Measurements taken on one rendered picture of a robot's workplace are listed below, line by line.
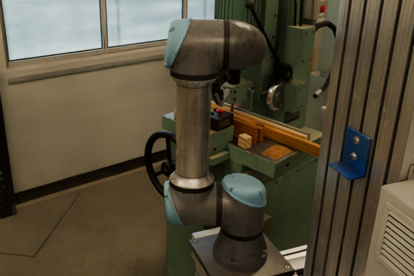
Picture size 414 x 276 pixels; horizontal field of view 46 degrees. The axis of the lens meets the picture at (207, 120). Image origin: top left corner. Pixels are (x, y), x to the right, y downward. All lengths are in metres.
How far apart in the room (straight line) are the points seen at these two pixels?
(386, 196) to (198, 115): 0.47
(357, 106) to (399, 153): 0.14
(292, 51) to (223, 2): 0.35
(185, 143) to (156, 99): 2.23
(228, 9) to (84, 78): 1.49
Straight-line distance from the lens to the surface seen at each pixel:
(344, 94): 1.08
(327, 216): 1.21
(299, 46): 1.95
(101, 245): 2.82
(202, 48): 1.10
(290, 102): 2.00
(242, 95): 1.97
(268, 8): 1.93
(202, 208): 1.25
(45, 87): 3.02
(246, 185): 1.27
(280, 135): 1.86
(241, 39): 1.10
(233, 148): 1.82
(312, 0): 2.01
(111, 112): 3.26
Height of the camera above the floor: 1.68
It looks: 23 degrees down
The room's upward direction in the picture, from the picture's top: 2 degrees clockwise
